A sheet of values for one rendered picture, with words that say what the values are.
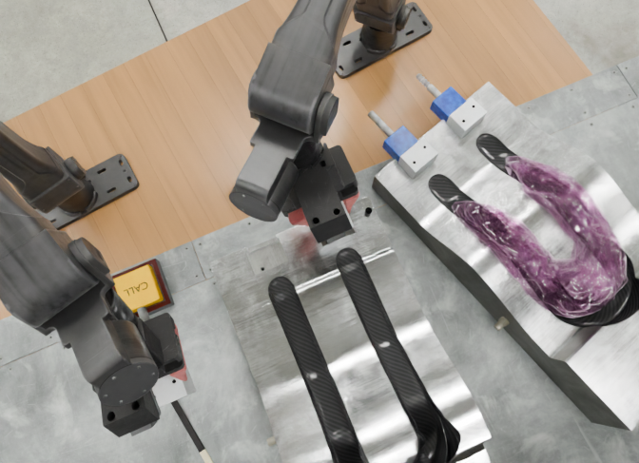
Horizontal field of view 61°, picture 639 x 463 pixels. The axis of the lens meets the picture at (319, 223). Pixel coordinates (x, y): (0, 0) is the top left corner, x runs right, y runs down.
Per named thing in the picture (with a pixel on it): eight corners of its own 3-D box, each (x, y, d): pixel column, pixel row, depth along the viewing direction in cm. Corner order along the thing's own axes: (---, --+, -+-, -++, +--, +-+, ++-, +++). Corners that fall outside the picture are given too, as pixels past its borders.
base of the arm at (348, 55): (442, 3, 92) (420, -27, 94) (342, 56, 90) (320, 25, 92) (434, 31, 100) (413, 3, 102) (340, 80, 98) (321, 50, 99)
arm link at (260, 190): (293, 234, 60) (293, 184, 49) (222, 204, 61) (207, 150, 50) (332, 151, 64) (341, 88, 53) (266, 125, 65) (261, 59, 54)
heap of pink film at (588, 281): (440, 214, 85) (452, 200, 77) (519, 145, 88) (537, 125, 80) (563, 342, 79) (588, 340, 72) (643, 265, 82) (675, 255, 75)
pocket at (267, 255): (247, 252, 84) (243, 247, 80) (279, 239, 84) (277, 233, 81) (258, 279, 83) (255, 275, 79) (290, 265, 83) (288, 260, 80)
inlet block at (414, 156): (358, 128, 92) (359, 114, 87) (379, 111, 93) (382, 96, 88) (410, 183, 89) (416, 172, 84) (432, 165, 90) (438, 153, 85)
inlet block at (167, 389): (130, 316, 76) (116, 314, 71) (164, 302, 76) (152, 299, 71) (162, 406, 73) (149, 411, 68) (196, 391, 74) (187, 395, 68)
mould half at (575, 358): (371, 186, 92) (377, 163, 82) (479, 96, 96) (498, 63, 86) (591, 422, 82) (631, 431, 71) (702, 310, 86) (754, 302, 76)
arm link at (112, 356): (184, 363, 53) (115, 310, 44) (111, 420, 52) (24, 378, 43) (143, 288, 60) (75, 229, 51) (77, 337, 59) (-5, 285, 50)
